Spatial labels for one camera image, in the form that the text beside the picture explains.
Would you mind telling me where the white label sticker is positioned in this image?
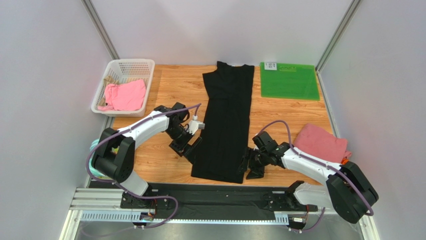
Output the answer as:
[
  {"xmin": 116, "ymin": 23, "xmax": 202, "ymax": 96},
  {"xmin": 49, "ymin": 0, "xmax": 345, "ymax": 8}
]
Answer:
[{"xmin": 264, "ymin": 62, "xmax": 278, "ymax": 71}]

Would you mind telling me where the black floral t shirt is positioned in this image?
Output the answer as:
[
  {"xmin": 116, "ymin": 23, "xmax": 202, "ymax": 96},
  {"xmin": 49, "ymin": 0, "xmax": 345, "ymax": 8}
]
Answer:
[{"xmin": 191, "ymin": 61, "xmax": 255, "ymax": 184}]

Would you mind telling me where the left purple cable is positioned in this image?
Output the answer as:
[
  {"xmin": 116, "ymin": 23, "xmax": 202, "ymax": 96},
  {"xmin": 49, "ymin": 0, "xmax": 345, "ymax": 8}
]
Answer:
[{"xmin": 85, "ymin": 102, "xmax": 203, "ymax": 221}]

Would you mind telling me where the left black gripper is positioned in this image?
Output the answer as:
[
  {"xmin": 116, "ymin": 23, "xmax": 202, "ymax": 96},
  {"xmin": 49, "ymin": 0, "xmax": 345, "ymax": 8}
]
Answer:
[{"xmin": 165, "ymin": 125, "xmax": 203, "ymax": 164}]

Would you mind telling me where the folded pink t shirt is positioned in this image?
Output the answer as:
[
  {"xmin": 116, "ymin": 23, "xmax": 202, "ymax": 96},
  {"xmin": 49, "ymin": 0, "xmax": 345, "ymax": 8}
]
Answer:
[{"xmin": 293, "ymin": 123, "xmax": 352, "ymax": 163}]

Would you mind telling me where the white plastic basket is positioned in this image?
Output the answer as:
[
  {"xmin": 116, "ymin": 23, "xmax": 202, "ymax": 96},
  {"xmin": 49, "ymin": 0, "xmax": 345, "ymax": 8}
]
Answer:
[{"xmin": 91, "ymin": 58, "xmax": 155, "ymax": 117}]

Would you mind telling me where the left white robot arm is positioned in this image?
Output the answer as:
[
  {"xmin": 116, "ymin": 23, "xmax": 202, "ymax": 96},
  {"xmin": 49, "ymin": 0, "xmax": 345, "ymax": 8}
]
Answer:
[{"xmin": 86, "ymin": 102, "xmax": 205, "ymax": 197}]

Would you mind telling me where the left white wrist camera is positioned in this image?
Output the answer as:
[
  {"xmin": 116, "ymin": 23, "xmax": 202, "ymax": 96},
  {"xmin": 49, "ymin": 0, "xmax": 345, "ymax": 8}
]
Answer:
[{"xmin": 186, "ymin": 115, "xmax": 205, "ymax": 135}]

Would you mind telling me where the beige cloth in basket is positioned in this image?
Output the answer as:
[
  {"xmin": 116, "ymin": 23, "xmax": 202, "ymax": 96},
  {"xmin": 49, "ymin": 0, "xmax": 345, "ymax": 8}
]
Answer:
[{"xmin": 98, "ymin": 76, "xmax": 120, "ymax": 108}]

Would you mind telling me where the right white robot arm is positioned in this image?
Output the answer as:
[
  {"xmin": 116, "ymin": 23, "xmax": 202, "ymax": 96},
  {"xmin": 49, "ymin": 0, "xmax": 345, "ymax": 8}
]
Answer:
[{"xmin": 239, "ymin": 131, "xmax": 379, "ymax": 224}]

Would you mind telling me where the light pink shirt in basket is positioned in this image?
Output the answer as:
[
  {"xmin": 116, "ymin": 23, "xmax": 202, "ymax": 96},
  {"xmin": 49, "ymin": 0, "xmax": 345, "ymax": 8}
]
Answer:
[{"xmin": 97, "ymin": 79, "xmax": 147, "ymax": 111}]

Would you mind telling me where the green cutting mat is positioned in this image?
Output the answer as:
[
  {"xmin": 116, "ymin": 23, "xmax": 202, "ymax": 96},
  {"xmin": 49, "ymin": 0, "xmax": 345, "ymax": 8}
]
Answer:
[{"xmin": 259, "ymin": 62, "xmax": 320, "ymax": 101}]

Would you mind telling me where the folded orange t shirt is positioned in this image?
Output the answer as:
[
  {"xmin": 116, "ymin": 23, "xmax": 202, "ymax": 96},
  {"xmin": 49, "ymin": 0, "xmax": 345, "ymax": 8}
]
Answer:
[{"xmin": 341, "ymin": 158, "xmax": 350, "ymax": 165}]

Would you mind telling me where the green snack bowl package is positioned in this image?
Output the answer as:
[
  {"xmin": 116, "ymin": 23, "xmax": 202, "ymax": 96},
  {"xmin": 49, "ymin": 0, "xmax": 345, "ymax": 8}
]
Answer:
[{"xmin": 85, "ymin": 139, "xmax": 128, "ymax": 183}]

